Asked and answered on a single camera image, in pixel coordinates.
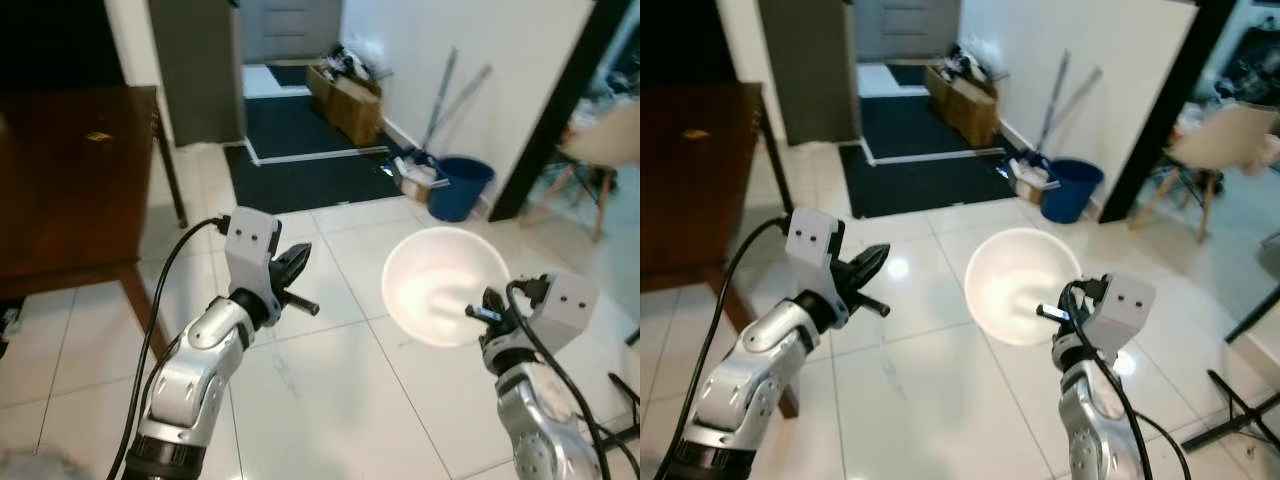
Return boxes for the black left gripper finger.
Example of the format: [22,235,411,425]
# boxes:
[271,242,313,278]
[848,247,892,299]
[837,244,891,283]
[281,246,314,294]

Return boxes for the dark grey door leaf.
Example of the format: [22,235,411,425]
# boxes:
[148,0,247,147]
[758,0,861,147]

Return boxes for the grey mop handle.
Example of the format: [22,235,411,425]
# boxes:
[1035,48,1072,154]
[1050,68,1104,133]
[440,65,493,133]
[422,46,460,153]

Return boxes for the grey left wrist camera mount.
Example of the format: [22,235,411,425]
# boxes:
[785,208,847,301]
[224,208,284,299]

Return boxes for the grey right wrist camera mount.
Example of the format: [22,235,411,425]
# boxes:
[520,273,599,351]
[1085,273,1158,351]

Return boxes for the black floor mat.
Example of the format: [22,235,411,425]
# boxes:
[225,95,411,215]
[838,93,1021,219]

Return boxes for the white bowl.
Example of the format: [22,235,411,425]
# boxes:
[964,227,1084,348]
[382,227,512,348]

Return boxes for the beige chair wooden legs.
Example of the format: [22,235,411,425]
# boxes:
[1130,103,1280,245]
[520,98,641,244]

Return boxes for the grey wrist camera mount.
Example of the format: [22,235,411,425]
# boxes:
[520,273,599,351]
[1085,273,1158,351]
[785,208,847,301]
[224,208,284,299]

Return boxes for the black door frame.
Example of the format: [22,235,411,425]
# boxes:
[1098,0,1241,225]
[488,0,637,223]

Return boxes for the grey panelled door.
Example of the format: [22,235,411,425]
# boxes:
[855,0,961,64]
[240,0,343,67]

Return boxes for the brown cardboard box with clutter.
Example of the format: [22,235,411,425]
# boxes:
[308,45,384,149]
[923,45,1001,150]

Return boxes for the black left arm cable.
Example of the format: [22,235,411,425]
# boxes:
[105,215,233,480]
[655,215,796,480]

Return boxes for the small white box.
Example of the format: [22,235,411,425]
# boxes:
[385,150,447,202]
[995,150,1061,205]

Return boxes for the blue bucket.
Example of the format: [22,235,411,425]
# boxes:
[1040,158,1106,225]
[428,156,496,223]

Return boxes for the black metal stand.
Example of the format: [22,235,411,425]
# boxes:
[1180,285,1280,453]

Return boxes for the dark brown wooden cabinet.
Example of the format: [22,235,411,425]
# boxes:
[640,82,801,419]
[0,85,191,361]

